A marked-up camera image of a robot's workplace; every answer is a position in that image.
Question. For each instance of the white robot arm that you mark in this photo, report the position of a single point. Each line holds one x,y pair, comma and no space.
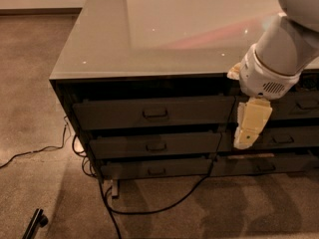
273,65

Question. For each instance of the white gripper with vents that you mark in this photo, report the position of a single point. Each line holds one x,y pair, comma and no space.
260,78

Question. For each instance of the black object on floor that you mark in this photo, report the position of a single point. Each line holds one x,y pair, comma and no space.
38,220

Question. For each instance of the dark cabinet with glossy top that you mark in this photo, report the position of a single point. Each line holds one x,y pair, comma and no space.
158,49

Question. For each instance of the grey power strip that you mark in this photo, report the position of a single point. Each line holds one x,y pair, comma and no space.
114,188

